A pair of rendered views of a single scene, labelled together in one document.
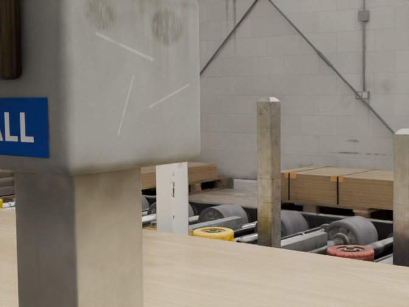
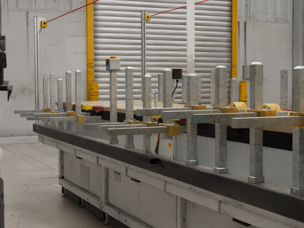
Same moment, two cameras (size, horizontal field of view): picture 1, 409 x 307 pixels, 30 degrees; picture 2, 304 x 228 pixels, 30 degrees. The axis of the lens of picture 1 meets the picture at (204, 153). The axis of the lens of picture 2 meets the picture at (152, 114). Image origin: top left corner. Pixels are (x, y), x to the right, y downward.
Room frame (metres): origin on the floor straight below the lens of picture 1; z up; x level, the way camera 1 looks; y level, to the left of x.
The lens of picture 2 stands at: (-2.70, -1.70, 1.06)
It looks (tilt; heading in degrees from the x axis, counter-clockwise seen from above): 3 degrees down; 27
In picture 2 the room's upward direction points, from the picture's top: straight up
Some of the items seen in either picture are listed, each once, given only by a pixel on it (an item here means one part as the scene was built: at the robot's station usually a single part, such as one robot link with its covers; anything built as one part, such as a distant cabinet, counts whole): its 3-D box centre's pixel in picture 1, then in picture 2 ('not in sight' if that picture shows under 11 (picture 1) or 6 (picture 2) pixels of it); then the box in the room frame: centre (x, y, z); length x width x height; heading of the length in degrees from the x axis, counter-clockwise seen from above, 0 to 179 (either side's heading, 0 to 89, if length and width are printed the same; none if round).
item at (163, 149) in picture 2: not in sight; (160, 147); (-0.19, -0.50, 0.75); 0.26 x 0.01 x 0.10; 51
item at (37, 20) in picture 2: not in sight; (41, 70); (1.62, 1.61, 1.20); 0.15 x 0.12 x 1.00; 51
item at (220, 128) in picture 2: not in sight; (220, 124); (-0.50, -0.93, 0.90); 0.04 x 0.04 x 0.48; 51
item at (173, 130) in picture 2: not in sight; (170, 129); (-0.20, -0.56, 0.85); 0.14 x 0.06 x 0.05; 51
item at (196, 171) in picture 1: (125, 178); not in sight; (8.43, 0.88, 0.23); 2.41 x 0.77 x 0.17; 142
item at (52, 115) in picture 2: not in sight; (62, 115); (0.85, 0.82, 0.83); 0.43 x 0.03 x 0.04; 141
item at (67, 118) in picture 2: not in sight; (71, 119); (0.69, 0.63, 0.82); 0.43 x 0.03 x 0.04; 141
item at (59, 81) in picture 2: not in sight; (60, 108); (1.08, 1.01, 0.87); 0.04 x 0.04 x 0.48; 51
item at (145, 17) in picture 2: not in sight; (145, 65); (2.45, 0.93, 1.25); 0.15 x 0.08 x 1.10; 51
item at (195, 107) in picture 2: not in sight; (194, 110); (-0.36, -0.75, 0.95); 0.14 x 0.06 x 0.05; 51
